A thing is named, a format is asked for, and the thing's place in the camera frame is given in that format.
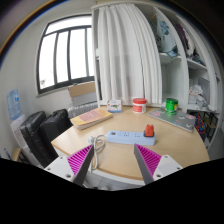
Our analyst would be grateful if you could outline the grey laptop with stickers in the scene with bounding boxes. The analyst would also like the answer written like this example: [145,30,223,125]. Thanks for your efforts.
[148,108,195,132]

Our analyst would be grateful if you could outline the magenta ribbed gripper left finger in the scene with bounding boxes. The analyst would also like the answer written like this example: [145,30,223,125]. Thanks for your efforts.
[45,145,94,186]

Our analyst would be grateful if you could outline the white power strip cable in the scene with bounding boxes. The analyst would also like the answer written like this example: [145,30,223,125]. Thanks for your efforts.
[87,134,107,173]

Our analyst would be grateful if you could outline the white shelving unit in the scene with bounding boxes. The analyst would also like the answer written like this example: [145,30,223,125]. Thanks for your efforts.
[92,0,224,148]

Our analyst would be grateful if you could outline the black suitcase right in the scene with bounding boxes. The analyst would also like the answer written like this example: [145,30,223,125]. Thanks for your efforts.
[40,109,72,158]

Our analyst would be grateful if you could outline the red charger plug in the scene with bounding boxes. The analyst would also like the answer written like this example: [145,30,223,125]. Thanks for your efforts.
[144,124,154,137]

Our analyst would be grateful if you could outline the red lidded white jar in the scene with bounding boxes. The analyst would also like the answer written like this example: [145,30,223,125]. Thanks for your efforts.
[133,98,147,114]

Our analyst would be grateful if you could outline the water dispenser with blue bottle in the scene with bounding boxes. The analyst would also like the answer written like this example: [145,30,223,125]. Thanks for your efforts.
[6,88,31,158]

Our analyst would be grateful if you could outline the green cylindrical can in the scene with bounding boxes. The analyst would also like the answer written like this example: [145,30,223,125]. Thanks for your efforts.
[165,98,178,115]

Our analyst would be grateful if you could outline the yellow and pink book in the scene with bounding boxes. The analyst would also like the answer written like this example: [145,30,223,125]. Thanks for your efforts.
[71,108,113,130]

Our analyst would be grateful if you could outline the small white card box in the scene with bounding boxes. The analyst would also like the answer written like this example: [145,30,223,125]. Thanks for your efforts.
[107,100,122,113]

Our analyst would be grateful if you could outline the black framed window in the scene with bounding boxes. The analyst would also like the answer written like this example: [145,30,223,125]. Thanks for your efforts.
[36,14,94,94]

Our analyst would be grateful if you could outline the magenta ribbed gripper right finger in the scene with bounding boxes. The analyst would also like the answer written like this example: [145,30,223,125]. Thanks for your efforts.
[134,144,182,184]

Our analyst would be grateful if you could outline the white radiator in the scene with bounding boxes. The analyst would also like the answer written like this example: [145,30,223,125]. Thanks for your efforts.
[68,102,98,118]

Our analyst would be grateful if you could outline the white curtain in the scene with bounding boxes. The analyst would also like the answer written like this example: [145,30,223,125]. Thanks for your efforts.
[97,4,162,105]

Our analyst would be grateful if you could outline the light blue power strip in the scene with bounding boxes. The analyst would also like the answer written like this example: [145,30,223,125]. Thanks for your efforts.
[106,130,156,145]

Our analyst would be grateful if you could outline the cardboard box by window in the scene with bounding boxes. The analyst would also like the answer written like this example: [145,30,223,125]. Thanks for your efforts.
[68,81,97,106]

